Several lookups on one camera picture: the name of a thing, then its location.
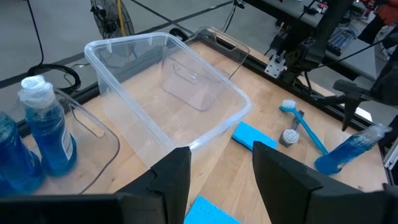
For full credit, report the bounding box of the clear plastic tub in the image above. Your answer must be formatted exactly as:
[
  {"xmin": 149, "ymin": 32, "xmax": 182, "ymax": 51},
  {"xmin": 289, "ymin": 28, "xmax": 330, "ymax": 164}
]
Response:
[{"xmin": 83, "ymin": 32, "xmax": 252, "ymax": 169}]

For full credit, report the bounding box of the grey side desk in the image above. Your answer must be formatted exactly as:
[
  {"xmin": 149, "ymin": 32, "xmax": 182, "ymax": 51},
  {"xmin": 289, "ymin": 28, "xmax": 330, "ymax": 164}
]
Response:
[{"xmin": 245, "ymin": 0, "xmax": 398, "ymax": 82}]

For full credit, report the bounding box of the grey metal spoon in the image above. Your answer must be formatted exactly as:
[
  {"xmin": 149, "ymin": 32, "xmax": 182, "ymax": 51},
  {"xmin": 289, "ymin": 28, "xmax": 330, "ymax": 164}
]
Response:
[{"xmin": 279, "ymin": 110, "xmax": 305, "ymax": 148}]

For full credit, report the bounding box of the yellow hanging cord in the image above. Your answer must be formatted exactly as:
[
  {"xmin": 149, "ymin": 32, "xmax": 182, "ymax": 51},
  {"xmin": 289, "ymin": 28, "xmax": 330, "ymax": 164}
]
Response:
[{"xmin": 116, "ymin": 0, "xmax": 127, "ymax": 37}]

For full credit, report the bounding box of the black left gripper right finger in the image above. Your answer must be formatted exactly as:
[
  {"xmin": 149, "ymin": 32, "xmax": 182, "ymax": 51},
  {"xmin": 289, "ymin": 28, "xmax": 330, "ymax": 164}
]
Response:
[{"xmin": 252, "ymin": 141, "xmax": 398, "ymax": 224}]

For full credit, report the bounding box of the black hanging cable with coil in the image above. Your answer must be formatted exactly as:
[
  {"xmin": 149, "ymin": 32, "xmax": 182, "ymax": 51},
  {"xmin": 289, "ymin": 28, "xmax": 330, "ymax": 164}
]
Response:
[{"xmin": 26, "ymin": 0, "xmax": 82, "ymax": 94}]

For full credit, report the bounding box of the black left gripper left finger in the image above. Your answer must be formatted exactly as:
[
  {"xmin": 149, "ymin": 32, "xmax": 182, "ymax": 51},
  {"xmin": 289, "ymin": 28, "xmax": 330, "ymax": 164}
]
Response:
[{"xmin": 0, "ymin": 147, "xmax": 192, "ymax": 224}]

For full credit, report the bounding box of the black keyboard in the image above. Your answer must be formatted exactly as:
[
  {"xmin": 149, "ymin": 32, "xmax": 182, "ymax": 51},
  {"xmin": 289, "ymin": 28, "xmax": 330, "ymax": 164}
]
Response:
[{"xmin": 326, "ymin": 27, "xmax": 358, "ymax": 57}]

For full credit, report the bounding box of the blue cellulose sponge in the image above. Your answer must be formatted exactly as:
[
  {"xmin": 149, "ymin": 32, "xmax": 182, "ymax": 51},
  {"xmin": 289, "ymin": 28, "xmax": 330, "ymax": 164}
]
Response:
[
  {"xmin": 231, "ymin": 121, "xmax": 278, "ymax": 152},
  {"xmin": 183, "ymin": 195, "xmax": 242, "ymax": 224}
]

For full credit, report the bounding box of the blue water bottles pack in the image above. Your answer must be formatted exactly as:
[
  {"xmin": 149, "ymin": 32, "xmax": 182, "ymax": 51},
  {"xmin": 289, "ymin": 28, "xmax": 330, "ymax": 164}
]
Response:
[{"xmin": 18, "ymin": 88, "xmax": 121, "ymax": 195}]

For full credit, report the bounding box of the blue dish brush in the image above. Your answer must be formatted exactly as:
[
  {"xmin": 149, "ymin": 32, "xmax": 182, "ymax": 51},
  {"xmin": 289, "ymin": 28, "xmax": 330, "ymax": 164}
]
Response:
[{"xmin": 279, "ymin": 99, "xmax": 330, "ymax": 156}]

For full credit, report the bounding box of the black floor fan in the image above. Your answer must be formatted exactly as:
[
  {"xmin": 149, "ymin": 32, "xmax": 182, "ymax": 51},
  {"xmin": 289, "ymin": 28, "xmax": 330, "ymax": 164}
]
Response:
[{"xmin": 90, "ymin": 0, "xmax": 135, "ymax": 40}]

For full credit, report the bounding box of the white mounting bracket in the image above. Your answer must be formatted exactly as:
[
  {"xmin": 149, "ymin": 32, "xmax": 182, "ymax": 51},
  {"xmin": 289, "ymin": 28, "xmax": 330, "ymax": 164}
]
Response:
[{"xmin": 264, "ymin": 54, "xmax": 287, "ymax": 79}]

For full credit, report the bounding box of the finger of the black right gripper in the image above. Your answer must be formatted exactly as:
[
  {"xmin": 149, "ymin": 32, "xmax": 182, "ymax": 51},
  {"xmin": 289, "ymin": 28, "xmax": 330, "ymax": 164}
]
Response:
[
  {"xmin": 333, "ymin": 79, "xmax": 373, "ymax": 131},
  {"xmin": 378, "ymin": 114, "xmax": 398, "ymax": 149}
]

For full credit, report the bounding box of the blue Dawn dish soap bottle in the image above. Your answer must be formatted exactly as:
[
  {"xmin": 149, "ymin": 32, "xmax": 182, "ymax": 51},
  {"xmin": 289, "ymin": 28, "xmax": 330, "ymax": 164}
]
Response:
[
  {"xmin": 313, "ymin": 123, "xmax": 393, "ymax": 175},
  {"xmin": 17, "ymin": 74, "xmax": 78, "ymax": 177},
  {"xmin": 0, "ymin": 111, "xmax": 47, "ymax": 195}
]

